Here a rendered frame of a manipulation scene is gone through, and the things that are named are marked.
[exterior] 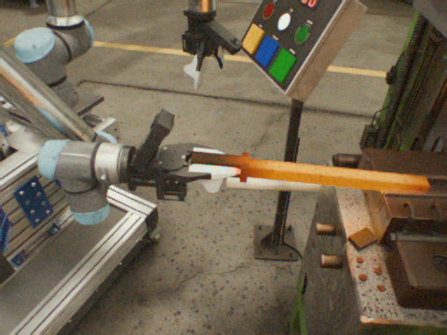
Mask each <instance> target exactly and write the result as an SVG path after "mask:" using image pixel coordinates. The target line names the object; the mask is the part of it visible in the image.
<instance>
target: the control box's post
mask: <svg viewBox="0 0 447 335"><path fill-rule="evenodd" d="M303 105H304V102H301V101H300V100H296V99H292V108H291V112H290V118H289V122H288V133H287V138H286V144H285V152H284V162H293V158H294V154H295V149H296V145H297V137H298V132H299V124H300V120H301V112H302V107H303ZM287 196H288V191H280V190H279V198H278V203H277V212H278V213H281V212H285V205H286V201H287ZM283 221H284V214H276V213H275V217H274V228H273V238H272V244H274V236H275V235H278V236H279V239H280V235H281V230H282V226H283ZM279 239H278V244H279Z"/></svg>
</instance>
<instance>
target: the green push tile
mask: <svg viewBox="0 0 447 335"><path fill-rule="evenodd" d="M296 61H298V60H297V59H296V57H294V56H293V55H292V54H291V53H290V52H288V51H287V50H286V49H284V48H282V51H281V52H280V53H279V55H278V57H277V59H276V60H275V61H274V63H273V65H272V68H271V69H270V70H269V73H271V74H272V75H273V76H274V78H276V79H277V80H278V81H279V82H280V83H281V84H283V82H285V80H286V78H287V76H288V74H289V73H290V72H291V70H292V68H293V67H294V66H295V65H296Z"/></svg>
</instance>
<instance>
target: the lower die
mask: <svg viewBox="0 0 447 335"><path fill-rule="evenodd" d="M357 169H360V170H367V171H374V172H387V173H395V174H407V175H415V176H425V178H428V179H443V180H447V152H444V154H440V152H436V151H422V152H418V150H399V152H396V151H395V150H386V149H369V148H364V149H363V151H362V156H361V159H360V162H359V164H358V168H357ZM362 193H363V194H364V198H365V200H366V204H367V207H368V211H369V214H370V218H371V221H372V223H373V225H374V231H375V234H376V236H377V237H378V244H383V245H388V244H387V241H386V236H387V233H388V232H394V231H400V230H402V229H403V228H405V226H406V225H407V222H408V220H409V218H410V208H409V206H408V207H407V208H405V207H404V206H403V204H404V203H405V202H411V203H412V205H413V206H414V208H415V211H416V214H415V219H414V221H413V222H412V223H411V226H410V228H409V232H428V231H429V230H431V229H432V228H433V227H434V225H435V224H436V222H437V219H438V210H437V207H434V208H433V209H431V208H430V206H431V205H432V203H434V202H436V203H438V204H439V205H440V206H441V208H442V210H443V212H444V218H443V220H442V222H441V223H440V226H439V227H438V228H437V230H436V233H445V234H447V193H444V192H428V191H414V190H399V189H384V190H383V193H382V192H381V191H379V190H371V189H363V190H362ZM366 193H367V197H366Z"/></svg>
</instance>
